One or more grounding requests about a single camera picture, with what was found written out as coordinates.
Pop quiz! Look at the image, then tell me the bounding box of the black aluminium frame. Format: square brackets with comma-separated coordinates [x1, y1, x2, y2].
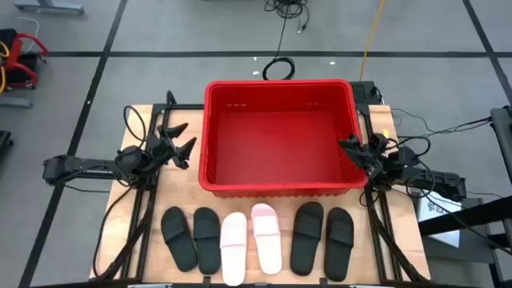
[355, 102, 431, 283]
[90, 90, 205, 281]

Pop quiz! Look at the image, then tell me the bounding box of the pink slide sandal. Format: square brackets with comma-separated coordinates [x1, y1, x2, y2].
[219, 211, 249, 287]
[250, 202, 283, 276]

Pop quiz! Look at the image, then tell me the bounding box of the red plastic bin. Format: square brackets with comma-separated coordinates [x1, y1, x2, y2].
[198, 78, 369, 199]

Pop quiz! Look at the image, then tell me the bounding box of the white printed box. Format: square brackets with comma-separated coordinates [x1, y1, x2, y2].
[415, 191, 463, 249]

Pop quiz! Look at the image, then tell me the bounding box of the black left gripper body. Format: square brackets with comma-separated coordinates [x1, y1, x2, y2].
[146, 134, 190, 171]

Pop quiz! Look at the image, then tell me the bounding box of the red roller cart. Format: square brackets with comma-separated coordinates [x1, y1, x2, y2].
[0, 28, 50, 95]

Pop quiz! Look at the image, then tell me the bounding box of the black metal beam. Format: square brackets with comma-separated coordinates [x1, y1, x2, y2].
[418, 194, 512, 237]

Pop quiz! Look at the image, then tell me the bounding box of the black slide sandal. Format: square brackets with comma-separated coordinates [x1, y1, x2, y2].
[323, 206, 355, 283]
[160, 206, 198, 273]
[290, 201, 325, 277]
[193, 206, 222, 276]

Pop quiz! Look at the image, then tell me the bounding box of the thin white cable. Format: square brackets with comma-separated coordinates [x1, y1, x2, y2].
[14, 15, 40, 53]

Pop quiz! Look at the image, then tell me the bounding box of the long black cable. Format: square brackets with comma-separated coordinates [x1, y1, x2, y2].
[92, 186, 139, 279]

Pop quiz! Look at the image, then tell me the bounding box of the tangled black cable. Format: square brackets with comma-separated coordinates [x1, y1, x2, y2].
[263, 0, 311, 34]

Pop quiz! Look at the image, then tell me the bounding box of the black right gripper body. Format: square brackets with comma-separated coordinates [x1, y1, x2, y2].
[362, 134, 397, 179]

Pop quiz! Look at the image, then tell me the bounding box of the grey metal table foot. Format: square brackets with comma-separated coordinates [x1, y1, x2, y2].
[0, 95, 34, 110]
[13, 0, 86, 16]

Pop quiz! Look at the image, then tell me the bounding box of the yellow cable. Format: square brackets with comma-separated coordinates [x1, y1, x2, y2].
[358, 0, 386, 82]

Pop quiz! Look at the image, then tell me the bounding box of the black power strip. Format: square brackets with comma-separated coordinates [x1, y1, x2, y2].
[348, 81, 383, 106]

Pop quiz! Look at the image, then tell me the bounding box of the coiled black cable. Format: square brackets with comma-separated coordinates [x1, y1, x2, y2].
[262, 56, 296, 81]

